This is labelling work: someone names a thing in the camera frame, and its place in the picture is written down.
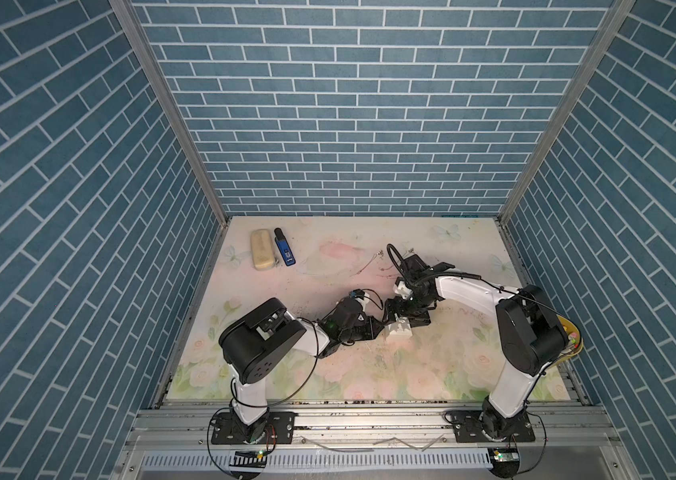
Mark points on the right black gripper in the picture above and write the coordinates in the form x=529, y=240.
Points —
x=418, y=320

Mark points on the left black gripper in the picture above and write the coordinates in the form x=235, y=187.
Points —
x=369, y=323

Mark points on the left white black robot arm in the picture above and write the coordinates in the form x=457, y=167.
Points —
x=255, y=344

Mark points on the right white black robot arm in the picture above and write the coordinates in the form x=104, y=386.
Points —
x=531, y=332

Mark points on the beige zippered pencil case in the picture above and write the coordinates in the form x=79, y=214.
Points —
x=262, y=250

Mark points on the yellow pen cup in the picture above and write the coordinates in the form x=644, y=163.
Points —
x=575, y=342

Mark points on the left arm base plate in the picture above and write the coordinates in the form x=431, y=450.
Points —
x=252, y=427

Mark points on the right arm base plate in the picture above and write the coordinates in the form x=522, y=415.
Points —
x=489, y=425

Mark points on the aluminium front rail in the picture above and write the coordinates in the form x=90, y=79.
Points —
x=339, y=440

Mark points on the aluminium corner post right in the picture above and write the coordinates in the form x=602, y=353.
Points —
x=611, y=24

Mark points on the aluminium corner post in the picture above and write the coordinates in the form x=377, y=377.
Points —
x=136, y=36
x=611, y=24

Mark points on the aluminium corner post left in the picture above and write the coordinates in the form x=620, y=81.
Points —
x=136, y=36

